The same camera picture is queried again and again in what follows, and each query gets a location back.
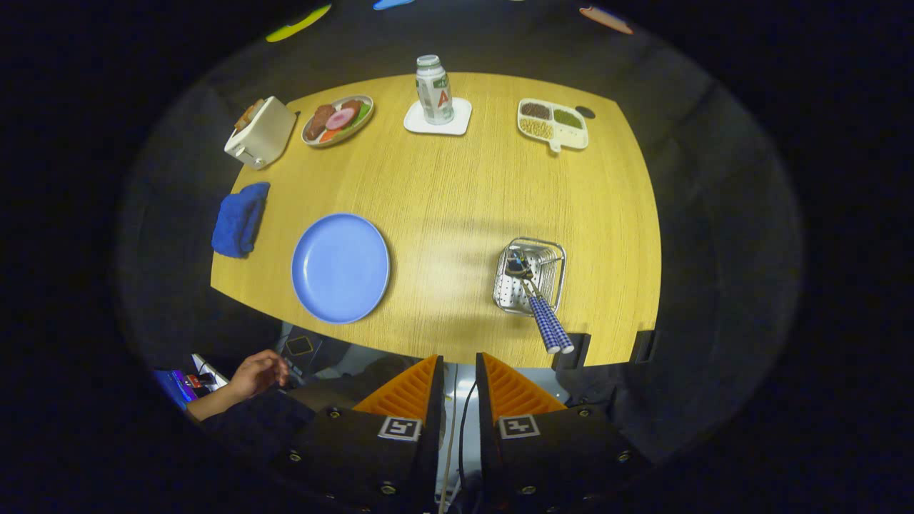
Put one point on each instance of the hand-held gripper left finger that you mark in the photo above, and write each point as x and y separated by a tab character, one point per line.
432	442

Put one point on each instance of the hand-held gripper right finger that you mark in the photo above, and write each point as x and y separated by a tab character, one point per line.
487	442

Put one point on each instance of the person's legs in trousers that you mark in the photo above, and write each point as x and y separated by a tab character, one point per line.
343	389

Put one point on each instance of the black table clamp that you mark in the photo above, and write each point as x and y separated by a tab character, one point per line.
575	351
644	346

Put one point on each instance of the person's dark shirt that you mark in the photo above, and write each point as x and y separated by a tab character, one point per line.
271	421

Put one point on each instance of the blue round plate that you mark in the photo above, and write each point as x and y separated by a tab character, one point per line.
339	268

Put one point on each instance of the small red device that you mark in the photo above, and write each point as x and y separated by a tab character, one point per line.
202	379

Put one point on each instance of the open laptop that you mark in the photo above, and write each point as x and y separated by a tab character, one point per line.
171	385

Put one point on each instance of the blue folded cloth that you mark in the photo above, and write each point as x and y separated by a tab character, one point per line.
239	221

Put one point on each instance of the white divided tray with beans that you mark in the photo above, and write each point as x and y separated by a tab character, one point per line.
571	137

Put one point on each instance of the white square coaster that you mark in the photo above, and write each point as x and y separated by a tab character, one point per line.
414	121

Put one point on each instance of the oval plate of food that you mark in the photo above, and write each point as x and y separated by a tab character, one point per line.
335	120

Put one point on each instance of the white bottle green label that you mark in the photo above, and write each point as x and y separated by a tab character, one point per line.
435	93

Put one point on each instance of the white toaster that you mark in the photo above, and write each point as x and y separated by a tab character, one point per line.
260	135

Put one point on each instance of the toast slice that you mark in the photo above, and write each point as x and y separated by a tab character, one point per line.
244	120
255	109

